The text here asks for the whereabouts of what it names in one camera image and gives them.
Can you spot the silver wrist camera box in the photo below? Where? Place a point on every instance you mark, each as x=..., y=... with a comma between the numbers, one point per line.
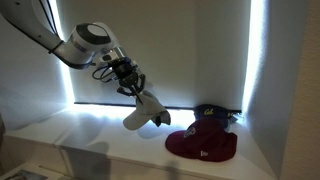
x=115, y=55

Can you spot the maroon baseball cap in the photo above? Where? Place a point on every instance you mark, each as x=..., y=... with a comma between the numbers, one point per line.
x=203, y=143

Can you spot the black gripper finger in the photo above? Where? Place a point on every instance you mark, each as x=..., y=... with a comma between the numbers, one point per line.
x=128, y=91
x=141, y=83

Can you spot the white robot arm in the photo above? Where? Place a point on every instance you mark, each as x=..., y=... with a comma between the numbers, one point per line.
x=80, y=41

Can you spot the white roller blind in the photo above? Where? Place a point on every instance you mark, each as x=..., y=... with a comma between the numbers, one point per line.
x=173, y=50

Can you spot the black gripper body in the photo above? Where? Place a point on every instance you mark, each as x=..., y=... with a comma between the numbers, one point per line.
x=125, y=71

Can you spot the light grey baseball cap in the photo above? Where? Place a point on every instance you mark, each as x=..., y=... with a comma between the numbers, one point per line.
x=146, y=111

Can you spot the black blind bottom bar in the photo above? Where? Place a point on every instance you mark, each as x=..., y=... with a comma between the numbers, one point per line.
x=100, y=104

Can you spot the navy cap with yellow logo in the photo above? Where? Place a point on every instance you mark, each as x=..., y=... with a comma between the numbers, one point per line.
x=213, y=112

